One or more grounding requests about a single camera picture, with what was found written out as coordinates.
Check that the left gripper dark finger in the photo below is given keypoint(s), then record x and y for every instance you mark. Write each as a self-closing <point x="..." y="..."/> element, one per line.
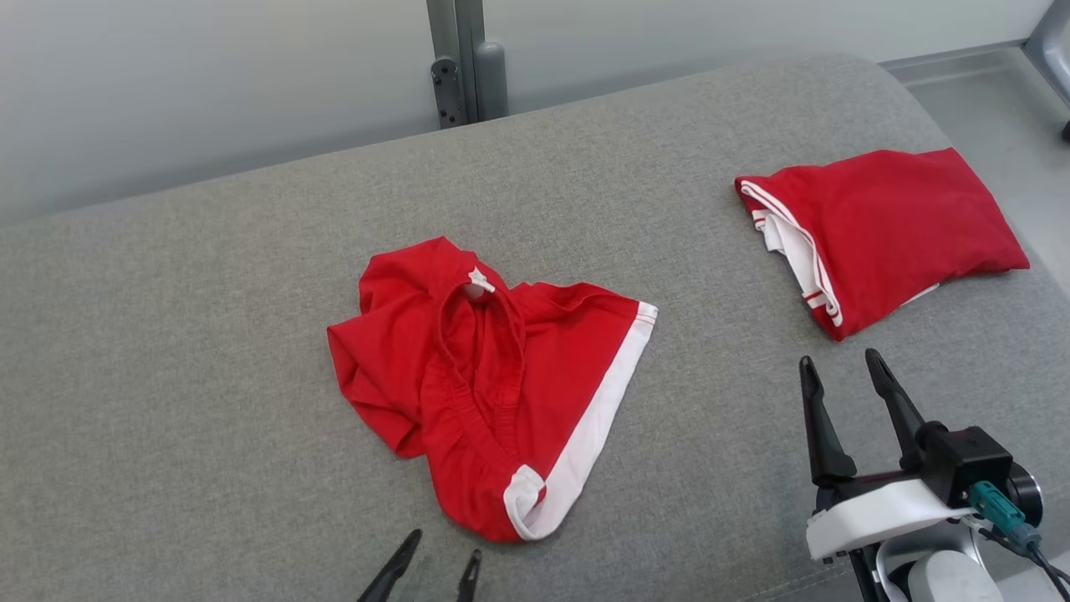
<point x="393" y="573"/>
<point x="470" y="577"/>

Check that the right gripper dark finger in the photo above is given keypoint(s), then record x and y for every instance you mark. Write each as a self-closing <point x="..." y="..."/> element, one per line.
<point x="823" y="435"/>
<point x="899" y="410"/>

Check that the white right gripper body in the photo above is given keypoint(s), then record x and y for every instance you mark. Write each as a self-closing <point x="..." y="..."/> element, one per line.
<point x="878" y="510"/>

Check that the red basketball shorts number 23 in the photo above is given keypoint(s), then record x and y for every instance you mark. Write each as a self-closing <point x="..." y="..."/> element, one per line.
<point x="485" y="418"/>

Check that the red white basketball jersey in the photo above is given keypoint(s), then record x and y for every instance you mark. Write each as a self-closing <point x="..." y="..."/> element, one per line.
<point x="903" y="226"/>

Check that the grey furniture leg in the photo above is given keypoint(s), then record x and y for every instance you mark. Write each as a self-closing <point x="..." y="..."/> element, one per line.
<point x="1052" y="50"/>

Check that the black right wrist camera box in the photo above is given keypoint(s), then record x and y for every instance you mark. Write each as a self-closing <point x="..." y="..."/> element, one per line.
<point x="970" y="460"/>

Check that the grey cylindrical post cap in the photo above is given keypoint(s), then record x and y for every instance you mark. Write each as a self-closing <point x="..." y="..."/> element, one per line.
<point x="491" y="84"/>

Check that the dark metal hinge bracket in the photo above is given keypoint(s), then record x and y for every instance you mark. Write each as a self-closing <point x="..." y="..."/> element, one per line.
<point x="448" y="92"/>

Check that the grey metal post bracket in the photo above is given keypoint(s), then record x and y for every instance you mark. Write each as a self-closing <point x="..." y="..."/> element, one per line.
<point x="462" y="33"/>

